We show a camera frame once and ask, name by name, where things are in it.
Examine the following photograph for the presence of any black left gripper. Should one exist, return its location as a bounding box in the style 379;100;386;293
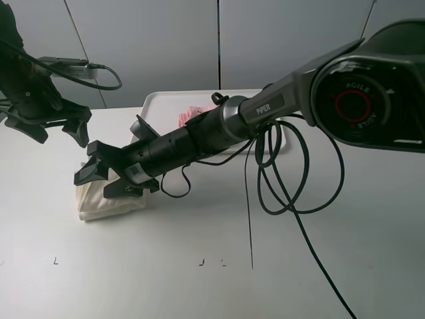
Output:
3;79;92;148

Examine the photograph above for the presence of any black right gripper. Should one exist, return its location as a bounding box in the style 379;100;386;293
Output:
74;140;159;199

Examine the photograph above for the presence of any cream white embossed towel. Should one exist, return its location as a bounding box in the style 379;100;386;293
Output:
76;169;149;222

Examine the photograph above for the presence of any pink embossed towel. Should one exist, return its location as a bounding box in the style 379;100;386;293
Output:
178;105;216;128

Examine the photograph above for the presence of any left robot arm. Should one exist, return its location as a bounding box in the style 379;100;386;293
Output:
1;2;92;148

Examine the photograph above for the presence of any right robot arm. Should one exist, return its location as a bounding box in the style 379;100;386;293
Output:
74;19;424;189

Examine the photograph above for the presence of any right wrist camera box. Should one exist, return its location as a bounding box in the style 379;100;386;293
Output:
130;115;160;142

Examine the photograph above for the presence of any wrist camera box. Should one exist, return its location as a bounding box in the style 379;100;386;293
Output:
130;115;160;142
38;56;98;80

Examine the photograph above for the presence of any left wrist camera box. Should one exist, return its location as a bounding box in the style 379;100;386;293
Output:
38;56;98;80

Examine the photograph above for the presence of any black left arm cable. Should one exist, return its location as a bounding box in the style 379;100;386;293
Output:
0;36;123;91

